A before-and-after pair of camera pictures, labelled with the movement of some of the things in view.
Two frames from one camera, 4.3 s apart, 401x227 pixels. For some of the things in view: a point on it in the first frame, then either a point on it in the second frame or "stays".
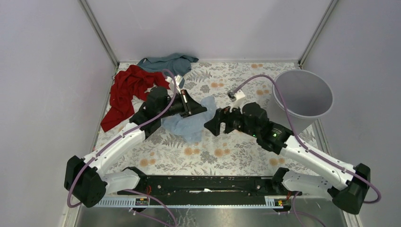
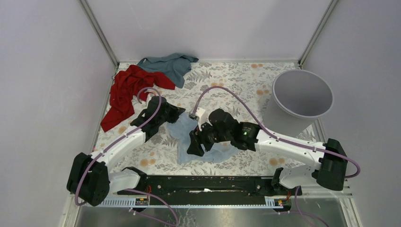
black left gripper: x=190 y=106 -> x=176 y=112
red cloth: x=130 y=82 stays
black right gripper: x=221 y=115 -> x=195 y=148
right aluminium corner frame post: x=306 y=52 stays
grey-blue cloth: x=176 y=64 stays
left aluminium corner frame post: x=99 y=32 stays
